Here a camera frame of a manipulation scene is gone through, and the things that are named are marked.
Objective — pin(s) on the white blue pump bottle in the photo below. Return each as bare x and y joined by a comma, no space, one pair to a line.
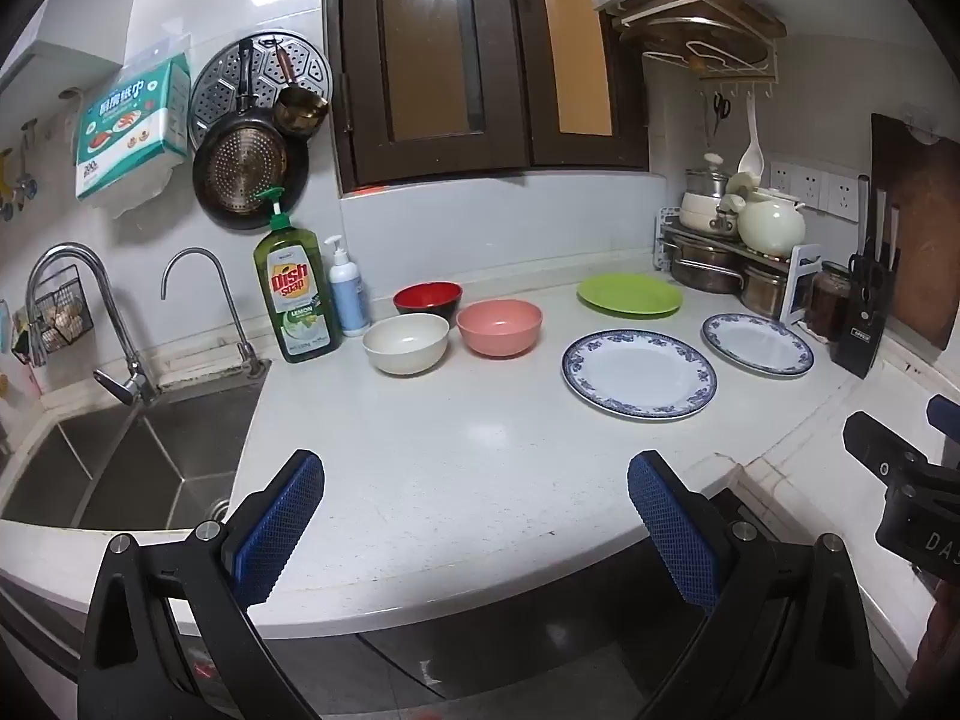
350,300

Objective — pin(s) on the white wall socket panel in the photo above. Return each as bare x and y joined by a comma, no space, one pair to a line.
814,187

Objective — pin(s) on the glass jar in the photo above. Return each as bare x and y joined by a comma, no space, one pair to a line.
825,307

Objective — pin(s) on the stacked wooden boards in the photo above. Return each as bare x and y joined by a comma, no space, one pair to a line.
720,22

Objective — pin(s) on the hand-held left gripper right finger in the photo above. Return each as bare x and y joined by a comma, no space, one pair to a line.
671,532

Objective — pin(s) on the pink bowl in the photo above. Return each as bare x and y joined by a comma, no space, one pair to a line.
499,326

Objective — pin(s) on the black round pan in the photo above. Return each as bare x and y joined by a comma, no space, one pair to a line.
247,172

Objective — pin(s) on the white bowl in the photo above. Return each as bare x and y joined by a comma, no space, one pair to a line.
405,345

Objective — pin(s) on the black knife block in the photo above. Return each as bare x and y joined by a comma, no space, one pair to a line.
859,337

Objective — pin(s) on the green dish soap bottle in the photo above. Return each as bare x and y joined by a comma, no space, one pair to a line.
296,300

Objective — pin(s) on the black kitchen scissors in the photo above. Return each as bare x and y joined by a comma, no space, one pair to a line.
870,270

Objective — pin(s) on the white rice spoon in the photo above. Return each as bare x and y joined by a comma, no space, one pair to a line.
751,157

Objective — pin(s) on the large wooden cutting board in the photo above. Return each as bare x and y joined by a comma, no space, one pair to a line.
930,240

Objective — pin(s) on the metal wall hook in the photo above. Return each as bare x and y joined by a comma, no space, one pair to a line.
28,165

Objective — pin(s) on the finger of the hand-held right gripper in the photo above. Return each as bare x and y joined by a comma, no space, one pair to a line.
874,442
945,412

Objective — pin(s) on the grey white pot rack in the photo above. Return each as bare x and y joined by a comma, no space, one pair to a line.
806,262

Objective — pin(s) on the brass ladle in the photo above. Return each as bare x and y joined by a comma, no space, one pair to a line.
300,112

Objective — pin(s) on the large steel pot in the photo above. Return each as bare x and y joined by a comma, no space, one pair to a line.
701,270

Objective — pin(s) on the green plate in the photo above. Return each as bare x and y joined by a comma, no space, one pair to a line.
630,294

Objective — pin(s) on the cream ceramic kettle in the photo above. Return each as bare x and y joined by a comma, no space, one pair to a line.
769,229

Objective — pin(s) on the paper towel packet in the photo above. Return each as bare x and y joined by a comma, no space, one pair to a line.
127,127

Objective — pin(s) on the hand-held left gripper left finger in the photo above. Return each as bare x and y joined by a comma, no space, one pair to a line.
277,532

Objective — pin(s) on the small blue patterned plate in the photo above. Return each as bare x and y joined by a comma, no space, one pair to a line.
757,345

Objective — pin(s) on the perforated metal steamer tray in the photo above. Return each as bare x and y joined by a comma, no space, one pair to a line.
304,60

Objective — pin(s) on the red bowl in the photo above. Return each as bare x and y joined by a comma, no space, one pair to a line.
427,296

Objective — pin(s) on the steel sink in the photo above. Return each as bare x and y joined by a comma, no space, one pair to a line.
112,465

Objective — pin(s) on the cream pot with steel lid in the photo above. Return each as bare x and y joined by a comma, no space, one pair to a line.
701,214

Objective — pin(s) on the small steel pot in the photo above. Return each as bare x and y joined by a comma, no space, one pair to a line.
761,292

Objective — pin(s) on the brown framed window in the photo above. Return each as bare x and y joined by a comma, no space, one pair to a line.
450,52

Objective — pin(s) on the tall chrome faucet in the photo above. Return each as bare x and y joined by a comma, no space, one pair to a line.
120,330

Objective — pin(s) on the large blue patterned plate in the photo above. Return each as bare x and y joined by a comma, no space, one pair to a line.
637,375

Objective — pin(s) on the hanging scissors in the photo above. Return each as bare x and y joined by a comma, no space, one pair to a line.
720,109

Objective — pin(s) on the thin chrome faucet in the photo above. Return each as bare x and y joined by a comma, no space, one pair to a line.
241,345

